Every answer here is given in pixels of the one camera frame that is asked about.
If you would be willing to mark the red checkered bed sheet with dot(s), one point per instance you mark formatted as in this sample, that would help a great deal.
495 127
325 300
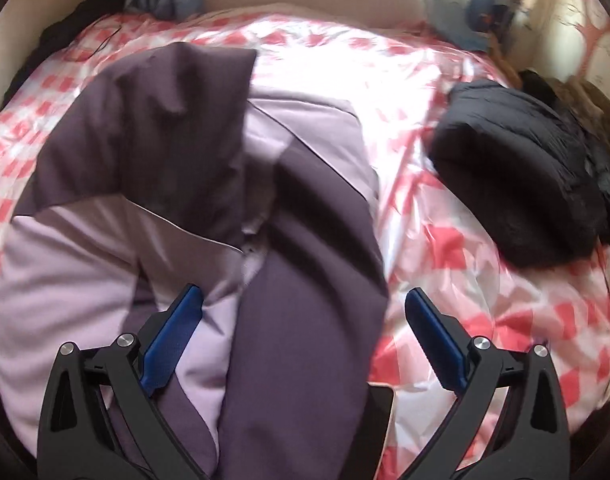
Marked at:
460 270

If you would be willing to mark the black puffer jacket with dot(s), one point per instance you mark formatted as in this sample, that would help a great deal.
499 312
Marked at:
510 170

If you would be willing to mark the dark fur-trimmed coat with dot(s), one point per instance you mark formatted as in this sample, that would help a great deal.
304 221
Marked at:
600 105

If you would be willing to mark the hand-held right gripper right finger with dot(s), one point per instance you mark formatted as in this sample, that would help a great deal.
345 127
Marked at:
435 340

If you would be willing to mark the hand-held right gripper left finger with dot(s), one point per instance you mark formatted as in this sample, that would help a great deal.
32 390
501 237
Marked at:
175 335

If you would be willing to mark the purple two-tone jacket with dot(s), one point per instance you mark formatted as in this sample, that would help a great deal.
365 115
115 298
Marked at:
295 310

